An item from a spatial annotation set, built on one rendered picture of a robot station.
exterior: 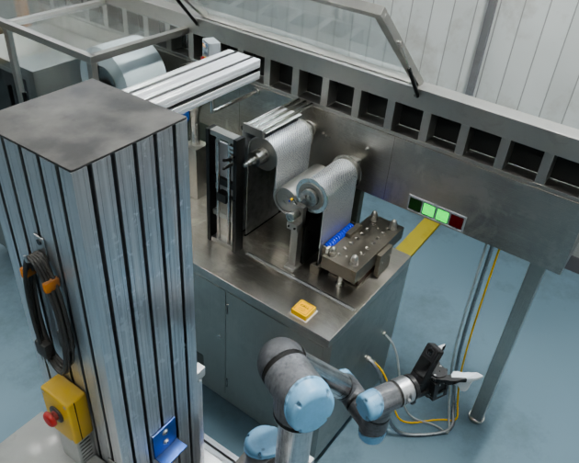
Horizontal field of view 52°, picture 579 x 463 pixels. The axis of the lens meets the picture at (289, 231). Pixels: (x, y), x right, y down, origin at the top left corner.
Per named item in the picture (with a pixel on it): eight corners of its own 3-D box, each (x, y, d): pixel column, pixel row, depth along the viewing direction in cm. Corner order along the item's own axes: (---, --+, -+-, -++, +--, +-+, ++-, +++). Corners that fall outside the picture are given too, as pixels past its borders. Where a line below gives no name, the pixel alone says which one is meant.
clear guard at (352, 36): (136, -51, 224) (136, -51, 224) (207, 16, 268) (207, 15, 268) (377, 14, 177) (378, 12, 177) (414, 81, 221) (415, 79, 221)
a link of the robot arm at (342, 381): (232, 345, 143) (331, 392, 179) (252, 378, 136) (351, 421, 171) (265, 311, 142) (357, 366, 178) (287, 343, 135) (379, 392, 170)
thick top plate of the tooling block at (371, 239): (320, 266, 239) (322, 255, 235) (369, 223, 266) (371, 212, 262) (354, 284, 232) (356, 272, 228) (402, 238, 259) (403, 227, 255)
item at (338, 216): (318, 248, 240) (323, 210, 230) (348, 223, 256) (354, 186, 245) (319, 249, 240) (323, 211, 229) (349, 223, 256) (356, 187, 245)
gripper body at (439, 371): (431, 378, 172) (398, 392, 167) (434, 355, 167) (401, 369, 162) (448, 394, 166) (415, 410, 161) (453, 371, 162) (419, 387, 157)
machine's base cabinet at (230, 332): (-7, 249, 384) (-42, 129, 333) (75, 208, 427) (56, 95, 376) (311, 474, 271) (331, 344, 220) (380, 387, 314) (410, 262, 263)
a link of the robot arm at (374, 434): (367, 411, 173) (373, 386, 166) (390, 441, 165) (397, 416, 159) (345, 421, 170) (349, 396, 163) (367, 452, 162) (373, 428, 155)
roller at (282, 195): (273, 208, 245) (274, 183, 238) (308, 184, 262) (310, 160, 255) (296, 219, 240) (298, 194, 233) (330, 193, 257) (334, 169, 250)
